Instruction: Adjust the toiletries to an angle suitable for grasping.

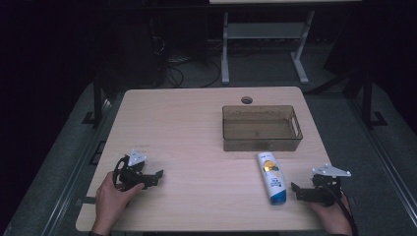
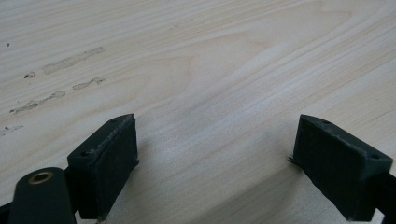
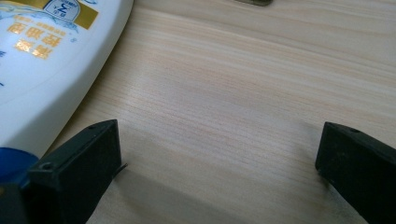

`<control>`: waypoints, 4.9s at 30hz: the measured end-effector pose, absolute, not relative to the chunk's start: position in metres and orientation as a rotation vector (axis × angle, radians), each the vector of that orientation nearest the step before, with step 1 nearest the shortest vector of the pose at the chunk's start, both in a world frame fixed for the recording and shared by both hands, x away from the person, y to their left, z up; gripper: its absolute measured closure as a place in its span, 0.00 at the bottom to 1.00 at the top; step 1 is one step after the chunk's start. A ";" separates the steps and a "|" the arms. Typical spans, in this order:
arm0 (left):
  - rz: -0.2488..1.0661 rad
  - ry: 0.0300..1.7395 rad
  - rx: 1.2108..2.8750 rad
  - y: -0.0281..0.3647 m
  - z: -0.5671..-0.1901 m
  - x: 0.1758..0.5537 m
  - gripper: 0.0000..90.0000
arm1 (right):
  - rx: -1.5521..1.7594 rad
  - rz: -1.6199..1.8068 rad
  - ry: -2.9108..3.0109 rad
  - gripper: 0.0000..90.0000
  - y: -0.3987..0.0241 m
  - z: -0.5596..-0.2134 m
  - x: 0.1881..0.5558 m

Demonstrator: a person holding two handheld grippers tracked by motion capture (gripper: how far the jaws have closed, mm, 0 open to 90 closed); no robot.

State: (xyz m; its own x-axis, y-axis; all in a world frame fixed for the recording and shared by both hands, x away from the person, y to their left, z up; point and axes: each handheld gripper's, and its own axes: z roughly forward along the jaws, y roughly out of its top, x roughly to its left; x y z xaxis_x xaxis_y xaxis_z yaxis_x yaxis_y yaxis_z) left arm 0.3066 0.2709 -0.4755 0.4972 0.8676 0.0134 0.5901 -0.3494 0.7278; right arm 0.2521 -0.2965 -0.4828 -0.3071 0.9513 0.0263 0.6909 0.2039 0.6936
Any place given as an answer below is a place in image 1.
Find white and blue bottle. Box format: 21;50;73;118
256;150;288;207

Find black floor cables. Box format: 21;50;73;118
149;18;224;89

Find black metal stand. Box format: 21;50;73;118
81;70;114;126
340;70;389;130

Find white metal stand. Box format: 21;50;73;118
220;10;317;87

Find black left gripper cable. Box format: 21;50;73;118
112;154;131;192

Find person's right hand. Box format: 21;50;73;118
307;194;354;236

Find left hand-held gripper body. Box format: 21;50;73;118
117;148;158;192

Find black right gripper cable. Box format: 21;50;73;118
323;183;360;236

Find brown transparent plastic bin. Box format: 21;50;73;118
221;104;304;152

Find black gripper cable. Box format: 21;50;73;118
112;154;131;192
323;183;360;236

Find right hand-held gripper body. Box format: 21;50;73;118
311;163;352;207

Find person's left hand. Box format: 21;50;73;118
91;171;146;236

